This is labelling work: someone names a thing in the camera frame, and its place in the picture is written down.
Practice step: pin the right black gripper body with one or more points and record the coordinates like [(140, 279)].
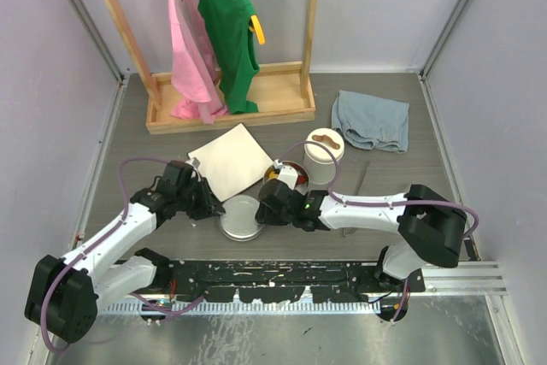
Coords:
[(283, 219)]

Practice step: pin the tall metal container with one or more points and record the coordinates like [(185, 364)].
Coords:
[(319, 172)]

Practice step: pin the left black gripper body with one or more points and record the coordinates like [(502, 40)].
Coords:
[(191, 198)]

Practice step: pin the white lid with leather strap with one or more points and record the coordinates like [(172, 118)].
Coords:
[(324, 144)]

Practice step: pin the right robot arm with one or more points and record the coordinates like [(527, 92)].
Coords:
[(431, 229)]

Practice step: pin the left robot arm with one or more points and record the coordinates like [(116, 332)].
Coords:
[(67, 292)]

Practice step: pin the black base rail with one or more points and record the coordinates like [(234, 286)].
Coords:
[(270, 282)]

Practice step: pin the wooden clothes rack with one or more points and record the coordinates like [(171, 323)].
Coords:
[(282, 90)]

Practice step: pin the shallow round metal tin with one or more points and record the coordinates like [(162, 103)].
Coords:
[(290, 173)]

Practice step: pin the green shirt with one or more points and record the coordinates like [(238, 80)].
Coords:
[(227, 24)]

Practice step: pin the pink shirt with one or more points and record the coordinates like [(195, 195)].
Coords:
[(194, 74)]

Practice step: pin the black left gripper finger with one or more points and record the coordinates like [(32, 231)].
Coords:
[(206, 211), (210, 201)]

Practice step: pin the metal tongs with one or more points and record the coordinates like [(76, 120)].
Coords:
[(346, 232)]

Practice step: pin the white square plate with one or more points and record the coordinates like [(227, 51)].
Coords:
[(232, 162)]

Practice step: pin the blue denim cloth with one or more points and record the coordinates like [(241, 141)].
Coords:
[(368, 122)]

